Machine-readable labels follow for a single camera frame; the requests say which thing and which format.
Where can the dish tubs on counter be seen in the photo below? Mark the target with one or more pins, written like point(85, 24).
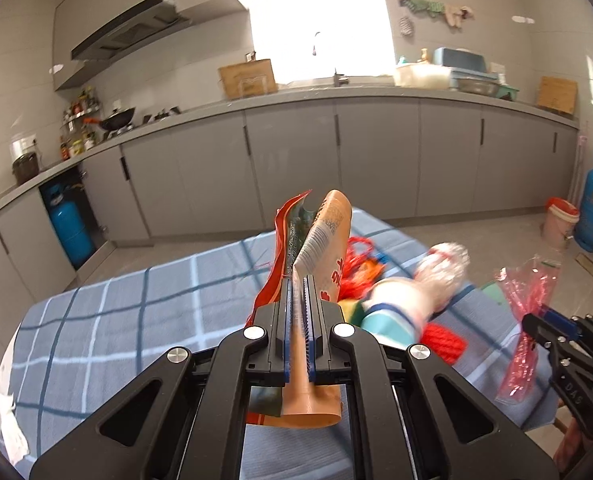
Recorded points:
point(464, 62)

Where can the red plastic bag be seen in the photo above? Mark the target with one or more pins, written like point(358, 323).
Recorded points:
point(359, 280)

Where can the blue plaid blanket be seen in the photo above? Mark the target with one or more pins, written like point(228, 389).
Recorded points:
point(126, 320)

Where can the translucent red plastic wrapper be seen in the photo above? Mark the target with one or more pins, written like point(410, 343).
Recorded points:
point(526, 290)

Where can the black wok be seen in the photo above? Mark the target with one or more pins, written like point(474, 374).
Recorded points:
point(119, 119)

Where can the teal striped paper cup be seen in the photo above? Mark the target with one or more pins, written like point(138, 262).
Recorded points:
point(391, 310)

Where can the red foam net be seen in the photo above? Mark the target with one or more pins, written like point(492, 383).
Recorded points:
point(444, 344)

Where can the wooden cutting board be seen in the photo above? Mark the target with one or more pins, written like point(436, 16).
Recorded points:
point(246, 80)
point(556, 95)

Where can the white plastic basin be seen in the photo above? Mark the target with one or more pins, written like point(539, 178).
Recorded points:
point(421, 76)

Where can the metal kitchen faucet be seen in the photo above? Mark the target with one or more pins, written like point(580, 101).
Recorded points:
point(317, 42)

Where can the pink plastic bucket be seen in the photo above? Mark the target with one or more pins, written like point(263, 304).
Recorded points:
point(559, 222)

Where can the red snack packet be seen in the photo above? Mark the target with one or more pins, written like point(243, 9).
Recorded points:
point(279, 260)

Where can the grey kitchen cabinet unit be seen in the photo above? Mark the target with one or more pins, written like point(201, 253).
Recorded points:
point(301, 160)

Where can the grey range hood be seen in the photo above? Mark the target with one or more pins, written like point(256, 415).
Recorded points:
point(126, 27)

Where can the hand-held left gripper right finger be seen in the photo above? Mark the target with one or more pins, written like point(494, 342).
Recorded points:
point(309, 340)

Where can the white plastic bag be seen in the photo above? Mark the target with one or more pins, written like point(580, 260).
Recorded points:
point(6, 425)

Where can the gas stove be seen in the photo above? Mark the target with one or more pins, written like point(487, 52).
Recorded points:
point(162, 114)

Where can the clear plastic wrap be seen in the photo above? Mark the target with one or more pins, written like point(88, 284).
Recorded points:
point(441, 270)

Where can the orange snack packet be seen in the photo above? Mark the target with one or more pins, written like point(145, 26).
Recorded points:
point(326, 240)

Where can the hanging cloths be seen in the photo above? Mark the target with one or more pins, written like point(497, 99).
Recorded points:
point(436, 10)

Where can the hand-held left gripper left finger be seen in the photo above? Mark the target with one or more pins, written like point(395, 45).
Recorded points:
point(290, 340)

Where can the metal colander basin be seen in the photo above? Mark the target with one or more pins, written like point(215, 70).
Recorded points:
point(476, 86)

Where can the hanging grey scrubber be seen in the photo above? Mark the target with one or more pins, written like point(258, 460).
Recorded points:
point(405, 25)

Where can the spice rack with bottles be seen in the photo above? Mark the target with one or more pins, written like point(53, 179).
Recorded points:
point(79, 120)

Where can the yellow soap bottle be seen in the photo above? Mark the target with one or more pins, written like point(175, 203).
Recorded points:
point(423, 55)

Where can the white wall socket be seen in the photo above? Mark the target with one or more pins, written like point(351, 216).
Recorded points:
point(499, 67)

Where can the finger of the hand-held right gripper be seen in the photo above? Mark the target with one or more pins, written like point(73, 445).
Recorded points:
point(564, 324)
point(539, 327)

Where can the person's right hand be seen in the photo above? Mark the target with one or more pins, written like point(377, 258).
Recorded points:
point(569, 442)

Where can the small teal plastic basin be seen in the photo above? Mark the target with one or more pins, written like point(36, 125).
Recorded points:
point(507, 92)

